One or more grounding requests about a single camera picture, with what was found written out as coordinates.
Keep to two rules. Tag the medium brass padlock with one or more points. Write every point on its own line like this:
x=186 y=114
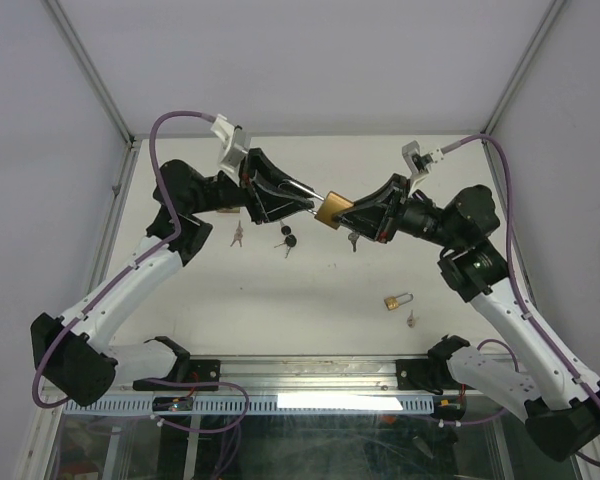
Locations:
x=332 y=205

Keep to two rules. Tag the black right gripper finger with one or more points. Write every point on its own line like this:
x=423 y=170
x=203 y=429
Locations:
x=382 y=197
x=368 y=221

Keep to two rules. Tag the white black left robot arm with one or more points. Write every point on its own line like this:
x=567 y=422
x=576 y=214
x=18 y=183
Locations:
x=73 y=351

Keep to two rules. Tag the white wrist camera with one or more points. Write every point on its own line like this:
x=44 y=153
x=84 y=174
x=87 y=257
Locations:
x=235 y=144
x=420 y=165

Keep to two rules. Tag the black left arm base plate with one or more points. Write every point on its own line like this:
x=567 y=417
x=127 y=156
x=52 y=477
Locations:
x=196 y=373

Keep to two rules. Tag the small brass padlock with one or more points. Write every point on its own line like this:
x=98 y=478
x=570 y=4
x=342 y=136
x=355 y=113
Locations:
x=395 y=302

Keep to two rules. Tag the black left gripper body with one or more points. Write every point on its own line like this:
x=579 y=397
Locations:
x=255 y=208

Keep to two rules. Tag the small keys near small padlock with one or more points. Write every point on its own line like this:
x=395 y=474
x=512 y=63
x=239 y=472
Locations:
x=411 y=319

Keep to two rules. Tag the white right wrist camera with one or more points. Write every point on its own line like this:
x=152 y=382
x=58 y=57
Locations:
x=420 y=165

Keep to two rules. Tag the silver key bunch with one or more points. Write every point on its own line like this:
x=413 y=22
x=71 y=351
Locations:
x=238 y=236

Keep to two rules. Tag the aluminium mounting rail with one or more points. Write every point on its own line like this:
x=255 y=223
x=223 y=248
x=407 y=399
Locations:
x=300 y=372

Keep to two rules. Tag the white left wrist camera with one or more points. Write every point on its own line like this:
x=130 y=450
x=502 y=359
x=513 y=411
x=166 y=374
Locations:
x=235 y=144

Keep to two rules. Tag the white slotted cable duct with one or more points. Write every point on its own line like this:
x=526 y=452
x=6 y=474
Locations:
x=258 y=405

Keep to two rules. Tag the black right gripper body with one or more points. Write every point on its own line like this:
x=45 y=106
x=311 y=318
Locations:
x=394 y=211

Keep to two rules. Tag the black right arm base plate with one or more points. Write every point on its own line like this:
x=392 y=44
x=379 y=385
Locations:
x=419 y=374

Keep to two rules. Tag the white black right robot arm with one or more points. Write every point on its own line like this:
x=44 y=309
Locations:
x=558 y=397

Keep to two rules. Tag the small silver key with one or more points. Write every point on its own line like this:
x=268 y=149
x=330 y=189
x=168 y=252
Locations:
x=353 y=239

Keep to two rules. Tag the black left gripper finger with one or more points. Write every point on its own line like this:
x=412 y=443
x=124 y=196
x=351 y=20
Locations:
x=279 y=207
x=279 y=179

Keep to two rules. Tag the black headed key pair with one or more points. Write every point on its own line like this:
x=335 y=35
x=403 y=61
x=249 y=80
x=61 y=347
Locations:
x=289 y=239

